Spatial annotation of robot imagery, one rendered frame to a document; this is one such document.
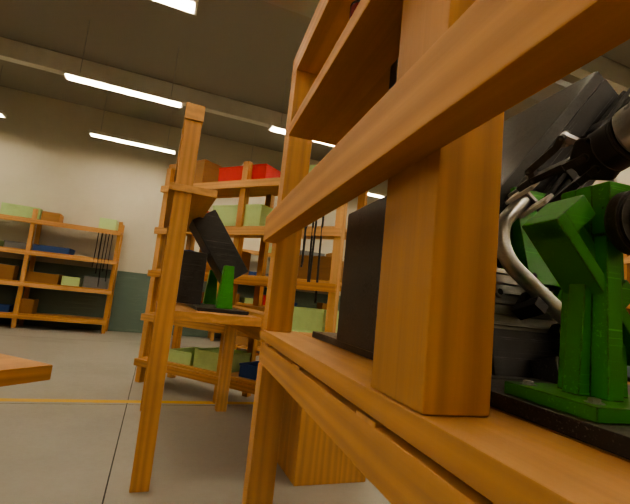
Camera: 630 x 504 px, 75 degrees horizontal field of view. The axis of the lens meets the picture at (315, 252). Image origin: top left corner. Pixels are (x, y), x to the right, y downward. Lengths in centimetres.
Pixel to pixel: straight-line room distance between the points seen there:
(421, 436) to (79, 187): 959
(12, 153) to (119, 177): 195
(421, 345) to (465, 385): 7
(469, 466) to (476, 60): 36
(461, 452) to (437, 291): 17
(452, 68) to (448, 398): 35
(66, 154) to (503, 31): 986
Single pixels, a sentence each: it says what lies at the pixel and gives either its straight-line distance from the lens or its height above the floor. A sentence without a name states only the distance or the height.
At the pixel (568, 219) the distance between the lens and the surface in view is 55.
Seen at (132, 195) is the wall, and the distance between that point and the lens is 976.
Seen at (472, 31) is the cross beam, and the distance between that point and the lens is 44.
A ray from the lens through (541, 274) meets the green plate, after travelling 91.
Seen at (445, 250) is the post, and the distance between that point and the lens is 50.
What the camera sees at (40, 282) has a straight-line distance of 924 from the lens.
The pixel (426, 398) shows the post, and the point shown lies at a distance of 50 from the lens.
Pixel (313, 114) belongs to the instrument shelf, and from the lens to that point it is 119.
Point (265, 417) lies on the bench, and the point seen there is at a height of 59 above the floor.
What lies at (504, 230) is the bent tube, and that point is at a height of 116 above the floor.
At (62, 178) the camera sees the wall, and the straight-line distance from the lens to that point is 997.
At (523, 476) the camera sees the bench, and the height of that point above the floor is 88.
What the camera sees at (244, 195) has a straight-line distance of 406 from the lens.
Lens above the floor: 99
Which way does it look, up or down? 7 degrees up
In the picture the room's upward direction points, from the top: 6 degrees clockwise
